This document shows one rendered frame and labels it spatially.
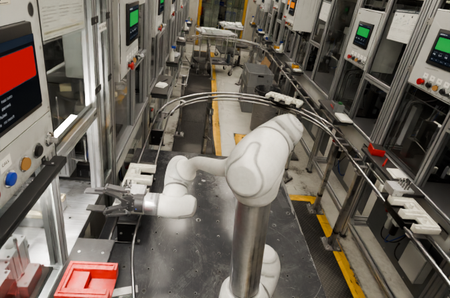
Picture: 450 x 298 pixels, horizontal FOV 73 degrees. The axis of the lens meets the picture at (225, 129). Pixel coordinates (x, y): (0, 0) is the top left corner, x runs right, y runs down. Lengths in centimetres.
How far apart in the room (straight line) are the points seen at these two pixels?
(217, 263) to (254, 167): 90
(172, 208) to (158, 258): 36
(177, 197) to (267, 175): 61
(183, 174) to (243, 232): 49
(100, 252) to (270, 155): 79
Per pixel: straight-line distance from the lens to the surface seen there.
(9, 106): 73
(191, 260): 155
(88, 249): 131
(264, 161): 74
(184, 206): 126
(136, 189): 153
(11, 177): 81
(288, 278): 160
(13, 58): 74
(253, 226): 89
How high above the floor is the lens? 187
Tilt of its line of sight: 26 degrees down
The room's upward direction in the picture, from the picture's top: 9 degrees clockwise
